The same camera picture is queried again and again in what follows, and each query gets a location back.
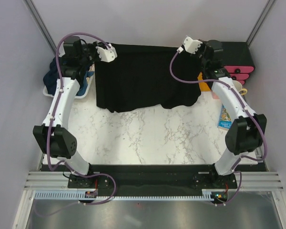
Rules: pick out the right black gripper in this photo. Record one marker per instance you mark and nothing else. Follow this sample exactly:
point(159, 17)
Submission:
point(204, 44)

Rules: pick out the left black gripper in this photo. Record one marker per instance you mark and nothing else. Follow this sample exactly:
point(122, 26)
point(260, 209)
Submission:
point(92, 46)

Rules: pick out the black t shirt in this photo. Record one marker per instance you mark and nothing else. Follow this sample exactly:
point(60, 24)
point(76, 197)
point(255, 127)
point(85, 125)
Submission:
point(143, 76)

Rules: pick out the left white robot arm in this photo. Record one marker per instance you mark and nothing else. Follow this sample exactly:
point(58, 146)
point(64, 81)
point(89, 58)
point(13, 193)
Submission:
point(53, 136)

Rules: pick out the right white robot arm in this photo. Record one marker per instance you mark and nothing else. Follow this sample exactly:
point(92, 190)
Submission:
point(247, 132)

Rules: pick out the cream garment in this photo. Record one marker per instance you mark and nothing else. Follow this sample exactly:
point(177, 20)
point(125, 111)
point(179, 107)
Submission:
point(92, 68)

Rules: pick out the light blue garment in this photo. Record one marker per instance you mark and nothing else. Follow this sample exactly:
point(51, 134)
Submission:
point(86, 85)

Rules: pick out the black pink drawer unit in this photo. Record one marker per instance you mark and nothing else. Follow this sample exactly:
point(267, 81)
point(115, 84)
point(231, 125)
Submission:
point(238, 61)

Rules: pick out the orange folder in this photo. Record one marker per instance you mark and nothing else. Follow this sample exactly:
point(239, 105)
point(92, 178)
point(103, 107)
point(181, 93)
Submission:
point(203, 86)

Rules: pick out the pink toy block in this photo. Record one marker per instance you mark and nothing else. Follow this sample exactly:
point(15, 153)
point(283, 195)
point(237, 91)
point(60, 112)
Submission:
point(214, 96)

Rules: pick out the navy blue t shirt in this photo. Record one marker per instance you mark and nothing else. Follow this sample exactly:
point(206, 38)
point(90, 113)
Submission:
point(51, 77)

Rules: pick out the yellow mug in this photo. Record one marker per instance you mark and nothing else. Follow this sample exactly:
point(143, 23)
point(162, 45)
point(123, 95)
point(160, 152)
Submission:
point(239, 87)

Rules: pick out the white laundry basket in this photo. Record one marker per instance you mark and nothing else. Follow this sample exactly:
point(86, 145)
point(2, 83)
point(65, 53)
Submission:
point(45, 92)

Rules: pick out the blue children's book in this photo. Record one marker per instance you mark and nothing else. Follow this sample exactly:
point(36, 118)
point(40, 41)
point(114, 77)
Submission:
point(224, 121)

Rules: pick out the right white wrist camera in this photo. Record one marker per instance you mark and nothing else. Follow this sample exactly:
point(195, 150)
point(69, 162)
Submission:
point(191, 46)

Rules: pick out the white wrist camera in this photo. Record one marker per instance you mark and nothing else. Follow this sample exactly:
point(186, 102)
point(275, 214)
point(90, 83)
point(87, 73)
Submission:
point(107, 54)
point(191, 46)

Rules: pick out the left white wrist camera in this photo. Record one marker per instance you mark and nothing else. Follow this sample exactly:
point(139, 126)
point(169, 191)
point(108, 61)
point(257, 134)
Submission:
point(107, 54)

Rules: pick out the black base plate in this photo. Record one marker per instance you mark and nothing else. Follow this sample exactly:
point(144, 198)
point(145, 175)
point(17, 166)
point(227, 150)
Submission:
point(153, 180)

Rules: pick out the aluminium frame rail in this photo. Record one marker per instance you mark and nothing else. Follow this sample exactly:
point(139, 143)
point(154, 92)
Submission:
point(251, 181)

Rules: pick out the white slotted cable duct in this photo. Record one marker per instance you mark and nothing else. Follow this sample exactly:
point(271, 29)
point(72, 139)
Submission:
point(82, 195)

